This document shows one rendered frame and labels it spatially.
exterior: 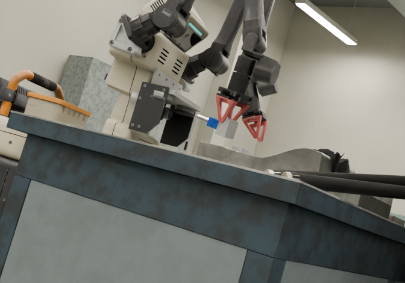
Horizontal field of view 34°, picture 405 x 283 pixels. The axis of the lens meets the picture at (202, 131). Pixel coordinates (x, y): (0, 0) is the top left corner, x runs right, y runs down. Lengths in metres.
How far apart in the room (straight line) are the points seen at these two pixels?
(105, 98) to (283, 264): 6.87
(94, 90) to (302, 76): 4.22
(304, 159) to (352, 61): 8.84
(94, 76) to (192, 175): 6.65
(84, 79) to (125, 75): 5.47
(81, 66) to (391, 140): 4.55
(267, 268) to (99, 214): 0.37
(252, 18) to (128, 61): 0.49
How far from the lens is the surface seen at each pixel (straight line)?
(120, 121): 2.26
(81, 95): 7.69
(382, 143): 9.94
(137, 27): 2.11
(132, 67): 2.28
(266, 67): 1.93
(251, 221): 1.11
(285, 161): 1.78
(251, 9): 2.01
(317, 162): 1.75
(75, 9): 8.23
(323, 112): 10.52
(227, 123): 1.95
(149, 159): 1.22
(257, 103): 2.38
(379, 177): 1.53
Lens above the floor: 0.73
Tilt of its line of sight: 6 degrees up
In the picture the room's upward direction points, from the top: 16 degrees clockwise
